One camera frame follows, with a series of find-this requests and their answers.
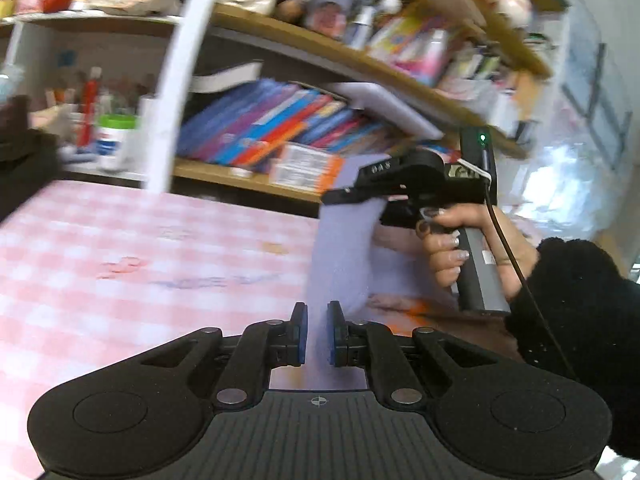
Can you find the black fuzzy sleeve forearm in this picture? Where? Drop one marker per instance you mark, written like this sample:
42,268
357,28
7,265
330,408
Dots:
588,316

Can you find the pink checkered tablecloth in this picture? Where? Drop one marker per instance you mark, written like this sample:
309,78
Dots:
92,274

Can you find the lavender knit sweater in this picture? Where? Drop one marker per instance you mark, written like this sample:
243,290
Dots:
377,273

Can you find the orange white boxes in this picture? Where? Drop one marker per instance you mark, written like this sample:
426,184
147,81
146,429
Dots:
305,169

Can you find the white shelf post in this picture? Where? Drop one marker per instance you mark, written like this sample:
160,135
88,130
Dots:
172,90

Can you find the red tassel pen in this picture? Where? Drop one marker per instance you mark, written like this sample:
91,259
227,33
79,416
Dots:
89,96

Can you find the person's right hand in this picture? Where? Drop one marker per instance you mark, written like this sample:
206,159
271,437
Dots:
440,236

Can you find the white tablet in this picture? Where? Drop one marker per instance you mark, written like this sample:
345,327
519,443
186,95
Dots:
379,102

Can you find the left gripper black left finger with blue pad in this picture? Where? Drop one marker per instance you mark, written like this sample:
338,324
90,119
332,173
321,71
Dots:
289,340

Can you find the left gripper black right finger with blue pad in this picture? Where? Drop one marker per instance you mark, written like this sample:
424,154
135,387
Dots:
348,341

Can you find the white tub green lid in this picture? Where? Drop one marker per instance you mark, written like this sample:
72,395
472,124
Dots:
114,137

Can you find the row of colourful books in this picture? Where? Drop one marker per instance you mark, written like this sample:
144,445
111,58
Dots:
248,126

